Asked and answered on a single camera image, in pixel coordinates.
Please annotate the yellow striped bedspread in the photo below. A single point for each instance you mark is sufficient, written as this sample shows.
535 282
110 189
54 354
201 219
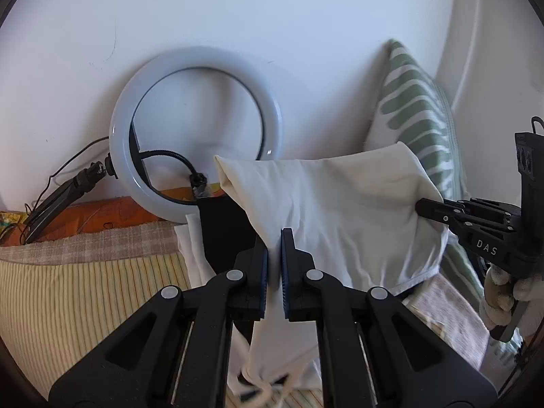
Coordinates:
85 301

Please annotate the person's right hand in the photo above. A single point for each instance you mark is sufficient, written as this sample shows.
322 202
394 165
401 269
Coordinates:
499 295

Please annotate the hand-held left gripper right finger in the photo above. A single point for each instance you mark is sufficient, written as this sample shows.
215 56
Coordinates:
284 272

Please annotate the green striped pillow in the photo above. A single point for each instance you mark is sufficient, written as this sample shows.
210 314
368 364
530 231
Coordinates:
416 106

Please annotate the black folded garment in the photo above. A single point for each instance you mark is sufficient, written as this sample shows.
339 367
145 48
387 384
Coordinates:
221 229

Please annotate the white camisole top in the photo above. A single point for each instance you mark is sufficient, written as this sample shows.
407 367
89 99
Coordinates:
340 204

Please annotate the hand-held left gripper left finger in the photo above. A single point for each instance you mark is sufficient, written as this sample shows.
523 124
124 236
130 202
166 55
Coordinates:
264 272

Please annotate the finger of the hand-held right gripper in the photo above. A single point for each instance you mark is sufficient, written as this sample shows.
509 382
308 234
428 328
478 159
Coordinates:
429 205
471 225

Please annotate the white folded garment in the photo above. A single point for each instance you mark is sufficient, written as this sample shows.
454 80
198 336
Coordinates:
189 255

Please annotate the yellow patterned cloth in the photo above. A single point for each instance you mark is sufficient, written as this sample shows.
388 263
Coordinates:
8 223

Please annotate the pink checked blanket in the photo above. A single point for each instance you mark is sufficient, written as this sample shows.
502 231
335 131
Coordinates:
85 244

